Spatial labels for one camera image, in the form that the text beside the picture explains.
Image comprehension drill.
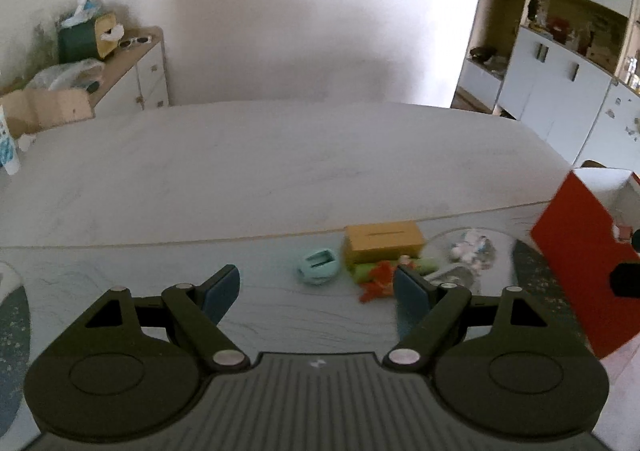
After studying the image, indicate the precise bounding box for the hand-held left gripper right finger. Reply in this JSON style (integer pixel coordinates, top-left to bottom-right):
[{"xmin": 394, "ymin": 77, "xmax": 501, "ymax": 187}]
[{"xmin": 382, "ymin": 266, "xmax": 551, "ymax": 373}]

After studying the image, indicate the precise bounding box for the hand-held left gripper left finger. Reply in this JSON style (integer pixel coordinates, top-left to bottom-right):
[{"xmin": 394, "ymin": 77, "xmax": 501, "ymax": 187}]
[{"xmin": 85, "ymin": 264, "xmax": 251, "ymax": 373}]

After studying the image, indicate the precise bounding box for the orange flower green toy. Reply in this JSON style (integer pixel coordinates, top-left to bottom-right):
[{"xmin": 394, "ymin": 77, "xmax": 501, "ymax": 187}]
[{"xmin": 350, "ymin": 255, "xmax": 438, "ymax": 305}]

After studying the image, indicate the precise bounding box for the grey-green oval tin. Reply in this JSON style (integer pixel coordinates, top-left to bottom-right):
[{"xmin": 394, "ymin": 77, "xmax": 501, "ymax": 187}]
[{"xmin": 425, "ymin": 263, "xmax": 476, "ymax": 290}]

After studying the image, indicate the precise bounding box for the red cardboard shoe box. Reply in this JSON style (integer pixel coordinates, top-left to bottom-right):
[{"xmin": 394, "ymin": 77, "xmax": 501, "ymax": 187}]
[{"xmin": 530, "ymin": 167, "xmax": 640, "ymax": 361}]

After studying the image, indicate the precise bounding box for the small yellow box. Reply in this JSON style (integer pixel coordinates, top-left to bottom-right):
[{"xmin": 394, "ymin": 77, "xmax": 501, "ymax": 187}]
[{"xmin": 342, "ymin": 221, "xmax": 426, "ymax": 265}]

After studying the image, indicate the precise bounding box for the small white toy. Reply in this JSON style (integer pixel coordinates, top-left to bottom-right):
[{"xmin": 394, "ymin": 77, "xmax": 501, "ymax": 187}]
[{"xmin": 449, "ymin": 230, "xmax": 494, "ymax": 265}]

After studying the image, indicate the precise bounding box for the small teal plastic toy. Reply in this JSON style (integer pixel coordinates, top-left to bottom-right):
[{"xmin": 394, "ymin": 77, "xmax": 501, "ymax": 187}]
[{"xmin": 295, "ymin": 248, "xmax": 340, "ymax": 286}]

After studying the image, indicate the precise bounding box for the printed table mat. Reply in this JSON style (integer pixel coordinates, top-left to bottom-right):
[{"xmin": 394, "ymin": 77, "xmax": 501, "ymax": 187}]
[{"xmin": 0, "ymin": 204, "xmax": 640, "ymax": 451}]

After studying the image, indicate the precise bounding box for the white wooden sideboard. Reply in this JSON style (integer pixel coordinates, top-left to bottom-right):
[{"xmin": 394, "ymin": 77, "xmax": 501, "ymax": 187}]
[{"xmin": 92, "ymin": 26, "xmax": 171, "ymax": 118}]

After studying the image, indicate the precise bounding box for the brown cardboard box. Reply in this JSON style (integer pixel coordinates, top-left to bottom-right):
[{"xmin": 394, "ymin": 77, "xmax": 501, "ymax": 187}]
[{"xmin": 0, "ymin": 87, "xmax": 96, "ymax": 138}]

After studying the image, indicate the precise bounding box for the white blue printed tube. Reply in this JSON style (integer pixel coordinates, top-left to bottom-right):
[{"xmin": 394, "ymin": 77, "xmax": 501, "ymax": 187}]
[{"xmin": 0, "ymin": 104, "xmax": 24, "ymax": 176}]

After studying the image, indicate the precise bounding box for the clear plastic bag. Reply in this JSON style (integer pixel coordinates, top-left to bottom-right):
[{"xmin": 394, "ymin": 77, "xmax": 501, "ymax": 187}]
[{"xmin": 27, "ymin": 58, "xmax": 106, "ymax": 91}]

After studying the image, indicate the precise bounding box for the yellow tissue box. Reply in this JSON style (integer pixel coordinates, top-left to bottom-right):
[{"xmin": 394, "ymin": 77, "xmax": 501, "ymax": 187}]
[{"xmin": 94, "ymin": 14, "xmax": 124, "ymax": 57}]

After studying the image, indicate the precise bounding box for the green tissue box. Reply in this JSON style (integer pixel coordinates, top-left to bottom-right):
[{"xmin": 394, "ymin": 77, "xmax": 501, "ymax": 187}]
[{"xmin": 57, "ymin": 16, "xmax": 99, "ymax": 63}]

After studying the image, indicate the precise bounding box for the white wooden wall cabinet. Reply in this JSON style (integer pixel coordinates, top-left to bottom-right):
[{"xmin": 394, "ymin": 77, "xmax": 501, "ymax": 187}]
[{"xmin": 450, "ymin": 0, "xmax": 640, "ymax": 168}]

